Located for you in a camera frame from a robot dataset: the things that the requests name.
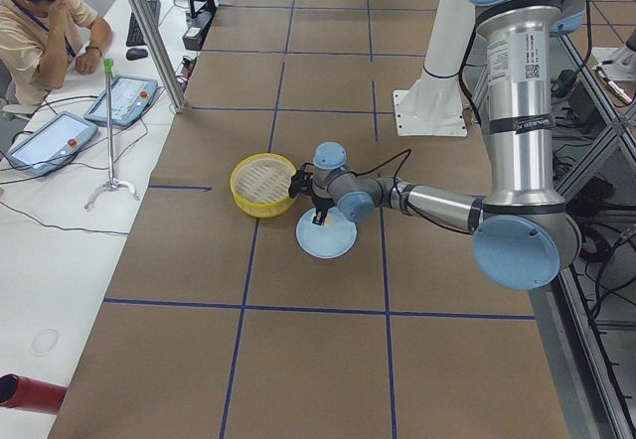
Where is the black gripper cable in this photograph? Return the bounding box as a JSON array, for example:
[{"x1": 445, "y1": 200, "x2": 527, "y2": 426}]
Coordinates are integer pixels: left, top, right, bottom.
[{"x1": 355, "y1": 148, "x2": 413, "y2": 197}]

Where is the near teach pendant tablet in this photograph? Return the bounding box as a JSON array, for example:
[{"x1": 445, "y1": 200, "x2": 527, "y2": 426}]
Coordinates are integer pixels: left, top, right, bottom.
[{"x1": 6, "y1": 111, "x2": 97, "y2": 176}]

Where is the red cylinder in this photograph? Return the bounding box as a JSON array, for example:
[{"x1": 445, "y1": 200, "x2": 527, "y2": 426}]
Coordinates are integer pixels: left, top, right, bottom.
[{"x1": 1, "y1": 373, "x2": 67, "y2": 414}]

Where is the black power box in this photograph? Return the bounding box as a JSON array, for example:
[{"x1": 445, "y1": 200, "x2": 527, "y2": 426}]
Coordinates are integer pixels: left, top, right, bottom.
[{"x1": 182, "y1": 10, "x2": 213, "y2": 52}]

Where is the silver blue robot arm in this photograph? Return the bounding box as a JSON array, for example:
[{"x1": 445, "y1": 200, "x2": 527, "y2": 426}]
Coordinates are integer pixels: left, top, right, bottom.
[{"x1": 296, "y1": 0, "x2": 587, "y2": 290}]

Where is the metal stand green top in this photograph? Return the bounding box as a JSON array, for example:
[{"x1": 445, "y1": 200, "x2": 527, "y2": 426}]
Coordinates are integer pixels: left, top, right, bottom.
[{"x1": 83, "y1": 58, "x2": 140, "y2": 211}]

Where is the teach pendant tablet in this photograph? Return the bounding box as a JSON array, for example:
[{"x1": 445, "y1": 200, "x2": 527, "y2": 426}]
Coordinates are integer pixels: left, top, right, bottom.
[
  {"x1": 6, "y1": 111, "x2": 97, "y2": 176},
  {"x1": 83, "y1": 75, "x2": 158, "y2": 128}
]

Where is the seated person beige shirt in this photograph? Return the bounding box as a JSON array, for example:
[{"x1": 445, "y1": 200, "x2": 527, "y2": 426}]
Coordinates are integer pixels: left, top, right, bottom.
[{"x1": 1, "y1": 0, "x2": 112, "y2": 105}]

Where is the yellow plastic steamer basket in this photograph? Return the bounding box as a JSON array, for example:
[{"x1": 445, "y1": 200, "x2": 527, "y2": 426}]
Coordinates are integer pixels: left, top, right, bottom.
[{"x1": 230, "y1": 153, "x2": 297, "y2": 219}]

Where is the light blue plate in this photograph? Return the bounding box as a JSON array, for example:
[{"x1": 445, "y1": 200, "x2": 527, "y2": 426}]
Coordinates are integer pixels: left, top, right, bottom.
[{"x1": 295, "y1": 208, "x2": 357, "y2": 259}]

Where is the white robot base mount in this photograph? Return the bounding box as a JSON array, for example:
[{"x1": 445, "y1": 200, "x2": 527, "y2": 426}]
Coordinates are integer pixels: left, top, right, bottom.
[{"x1": 394, "y1": 0, "x2": 475, "y2": 137}]

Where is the black computer mouse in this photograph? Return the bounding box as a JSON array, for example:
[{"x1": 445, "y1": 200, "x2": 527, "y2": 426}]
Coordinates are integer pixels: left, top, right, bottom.
[{"x1": 125, "y1": 47, "x2": 148, "y2": 61}]

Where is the aluminium frame post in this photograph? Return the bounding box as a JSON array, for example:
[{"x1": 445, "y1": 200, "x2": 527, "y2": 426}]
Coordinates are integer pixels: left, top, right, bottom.
[{"x1": 128, "y1": 0, "x2": 186, "y2": 113}]

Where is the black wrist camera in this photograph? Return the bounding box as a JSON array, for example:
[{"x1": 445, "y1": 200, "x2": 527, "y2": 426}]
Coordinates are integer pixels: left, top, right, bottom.
[{"x1": 288, "y1": 162, "x2": 314, "y2": 199}]

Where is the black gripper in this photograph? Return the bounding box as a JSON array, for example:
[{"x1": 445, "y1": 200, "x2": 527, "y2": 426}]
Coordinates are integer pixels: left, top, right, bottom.
[{"x1": 311, "y1": 184, "x2": 332, "y2": 224}]

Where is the aluminium frame rack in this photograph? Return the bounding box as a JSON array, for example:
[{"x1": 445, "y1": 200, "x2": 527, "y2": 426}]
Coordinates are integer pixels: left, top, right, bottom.
[{"x1": 532, "y1": 25, "x2": 635, "y2": 438}]

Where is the black keyboard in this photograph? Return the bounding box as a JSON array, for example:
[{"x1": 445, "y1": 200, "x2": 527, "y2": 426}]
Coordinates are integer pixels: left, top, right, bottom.
[{"x1": 125, "y1": 0, "x2": 162, "y2": 48}]

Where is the far teach pendant tablet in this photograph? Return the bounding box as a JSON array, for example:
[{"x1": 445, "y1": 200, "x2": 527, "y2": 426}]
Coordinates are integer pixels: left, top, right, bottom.
[{"x1": 83, "y1": 75, "x2": 158, "y2": 128}]

